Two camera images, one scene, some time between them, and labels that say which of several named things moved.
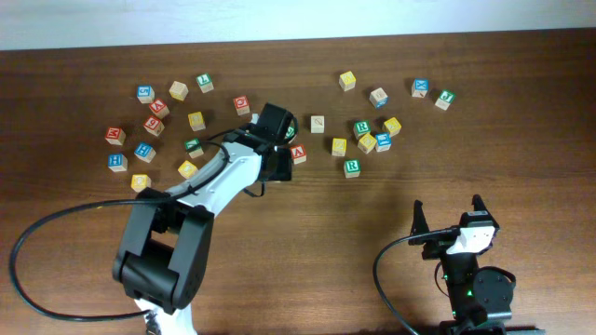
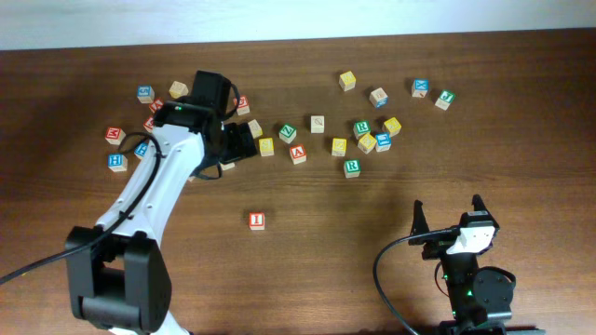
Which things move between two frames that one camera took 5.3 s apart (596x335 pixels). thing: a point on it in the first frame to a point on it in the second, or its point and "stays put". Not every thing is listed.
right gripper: [436, 247] stays put
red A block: [299, 154] stays put
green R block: [352, 167] stays put
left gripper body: [284, 167] to [236, 144]
